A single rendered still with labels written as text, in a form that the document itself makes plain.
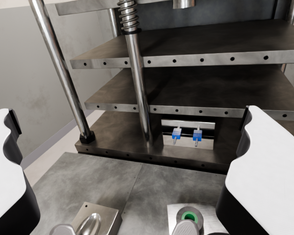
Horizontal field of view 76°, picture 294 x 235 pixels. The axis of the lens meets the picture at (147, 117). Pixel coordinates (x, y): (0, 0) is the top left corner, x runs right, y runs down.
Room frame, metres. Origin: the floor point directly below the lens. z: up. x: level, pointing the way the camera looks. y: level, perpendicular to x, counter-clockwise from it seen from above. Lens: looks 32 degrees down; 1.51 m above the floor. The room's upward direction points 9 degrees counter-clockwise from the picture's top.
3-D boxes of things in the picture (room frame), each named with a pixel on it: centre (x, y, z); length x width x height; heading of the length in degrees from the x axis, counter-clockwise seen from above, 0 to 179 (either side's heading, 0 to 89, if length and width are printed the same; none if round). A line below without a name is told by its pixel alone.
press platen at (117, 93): (1.15, -0.29, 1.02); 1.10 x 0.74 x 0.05; 68
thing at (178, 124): (1.01, -0.29, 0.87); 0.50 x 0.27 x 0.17; 158
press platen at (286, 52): (1.15, -0.29, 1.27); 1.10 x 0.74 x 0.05; 68
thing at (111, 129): (1.11, -0.27, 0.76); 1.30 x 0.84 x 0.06; 68
